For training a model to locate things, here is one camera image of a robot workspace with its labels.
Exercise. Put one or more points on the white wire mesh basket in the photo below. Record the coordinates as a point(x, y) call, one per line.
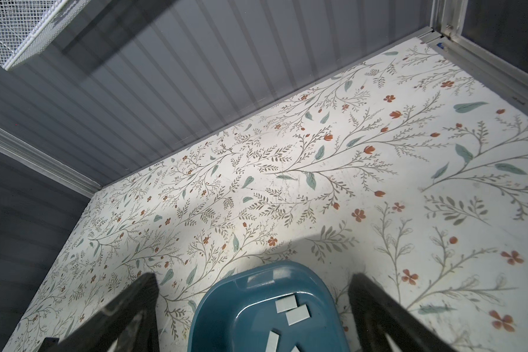
point(27, 28)

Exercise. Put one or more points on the teal plastic tray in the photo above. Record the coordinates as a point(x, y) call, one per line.
point(283, 306)

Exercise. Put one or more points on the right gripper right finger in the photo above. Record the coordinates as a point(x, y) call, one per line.
point(379, 318)

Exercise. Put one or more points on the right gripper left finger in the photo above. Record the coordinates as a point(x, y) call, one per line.
point(127, 323)

